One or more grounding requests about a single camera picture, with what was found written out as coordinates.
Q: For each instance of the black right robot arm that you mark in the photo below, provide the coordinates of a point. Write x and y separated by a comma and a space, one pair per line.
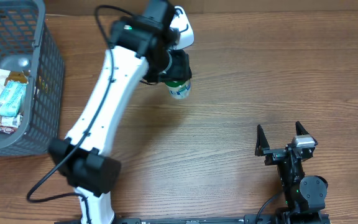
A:
304, 194

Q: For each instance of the teal large tissue pack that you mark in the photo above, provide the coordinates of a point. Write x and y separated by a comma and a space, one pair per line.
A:
11, 98

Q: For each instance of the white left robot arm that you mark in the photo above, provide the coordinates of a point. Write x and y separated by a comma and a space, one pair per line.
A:
141, 48

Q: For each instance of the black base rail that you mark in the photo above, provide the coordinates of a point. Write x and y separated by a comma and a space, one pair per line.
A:
247, 219

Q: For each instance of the green lid white jar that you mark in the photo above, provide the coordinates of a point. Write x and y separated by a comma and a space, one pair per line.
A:
179, 89

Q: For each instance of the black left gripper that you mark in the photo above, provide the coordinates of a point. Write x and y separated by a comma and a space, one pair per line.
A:
178, 69

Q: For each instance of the grey plastic mesh basket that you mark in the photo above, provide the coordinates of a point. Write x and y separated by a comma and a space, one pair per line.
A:
24, 33

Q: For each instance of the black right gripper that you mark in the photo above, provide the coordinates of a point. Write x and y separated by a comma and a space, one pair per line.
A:
275, 154

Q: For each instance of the white barcode scanner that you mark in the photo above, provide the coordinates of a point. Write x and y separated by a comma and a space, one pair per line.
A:
181, 22

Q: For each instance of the yellow oil bottle silver cap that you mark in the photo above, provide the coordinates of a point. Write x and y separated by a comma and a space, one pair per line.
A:
20, 70

